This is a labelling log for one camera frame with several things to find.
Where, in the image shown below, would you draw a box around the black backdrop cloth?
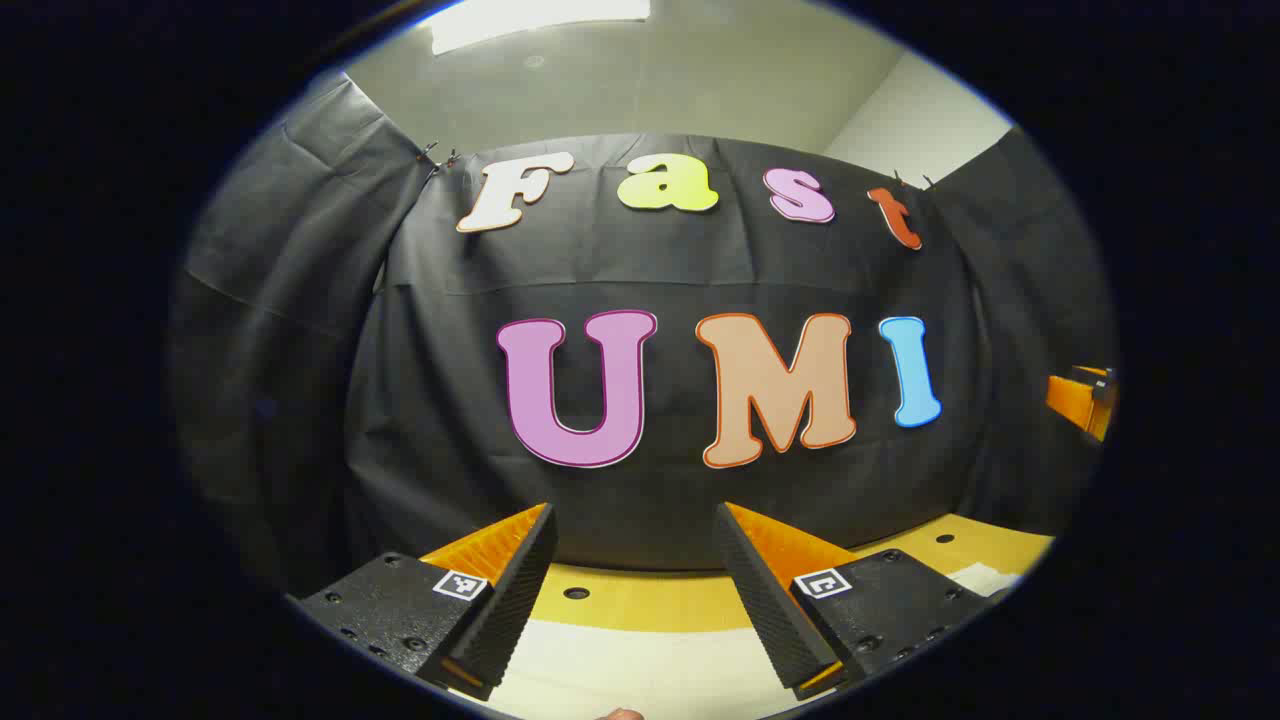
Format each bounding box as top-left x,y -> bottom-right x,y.
170,75 -> 1116,601

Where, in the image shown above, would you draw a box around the ceiling light panel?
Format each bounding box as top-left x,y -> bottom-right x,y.
430,0 -> 651,56

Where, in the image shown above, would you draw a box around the white jeans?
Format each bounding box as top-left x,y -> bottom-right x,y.
480,563 -> 1021,720

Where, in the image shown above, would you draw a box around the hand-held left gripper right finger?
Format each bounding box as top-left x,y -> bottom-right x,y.
715,502 -> 1001,701

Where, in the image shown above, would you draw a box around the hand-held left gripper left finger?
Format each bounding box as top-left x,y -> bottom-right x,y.
297,503 -> 559,701

